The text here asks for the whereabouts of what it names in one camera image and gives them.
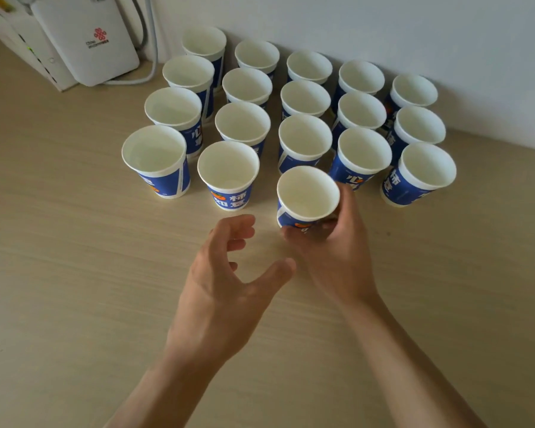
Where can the person's right thumb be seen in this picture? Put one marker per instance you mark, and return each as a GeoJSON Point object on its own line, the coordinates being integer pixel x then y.
{"type": "Point", "coordinates": [304, 239]}

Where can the person's left hand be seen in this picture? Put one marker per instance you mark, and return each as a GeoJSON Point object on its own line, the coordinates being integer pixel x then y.
{"type": "Point", "coordinates": [214, 298]}

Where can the person's left forearm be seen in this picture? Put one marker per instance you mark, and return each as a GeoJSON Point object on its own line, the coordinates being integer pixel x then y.
{"type": "Point", "coordinates": [174, 387]}

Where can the person's right hand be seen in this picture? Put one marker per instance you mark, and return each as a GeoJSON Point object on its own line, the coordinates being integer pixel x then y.
{"type": "Point", "coordinates": [339, 262]}

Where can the person's left thumb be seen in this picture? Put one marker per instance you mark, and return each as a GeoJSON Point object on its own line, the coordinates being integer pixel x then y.
{"type": "Point", "coordinates": [277, 272]}

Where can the white router with red logo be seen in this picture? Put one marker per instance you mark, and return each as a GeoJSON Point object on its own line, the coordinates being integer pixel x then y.
{"type": "Point", "coordinates": [84, 53]}

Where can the white plastic device box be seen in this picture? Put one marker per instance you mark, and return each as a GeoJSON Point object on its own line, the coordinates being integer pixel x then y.
{"type": "Point", "coordinates": [24, 42]}

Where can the rows of blue cups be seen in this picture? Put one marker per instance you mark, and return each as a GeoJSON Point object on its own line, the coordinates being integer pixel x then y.
{"type": "Point", "coordinates": [158, 151]}

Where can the blue printed paper cup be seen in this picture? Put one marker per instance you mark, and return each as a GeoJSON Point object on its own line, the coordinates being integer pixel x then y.
{"type": "Point", "coordinates": [307, 193]}

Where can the person's right forearm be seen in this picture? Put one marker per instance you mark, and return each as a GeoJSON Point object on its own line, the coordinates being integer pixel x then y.
{"type": "Point", "coordinates": [405, 374]}

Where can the person's left middle finger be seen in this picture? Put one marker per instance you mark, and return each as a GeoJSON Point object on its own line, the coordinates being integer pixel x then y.
{"type": "Point", "coordinates": [237, 245]}

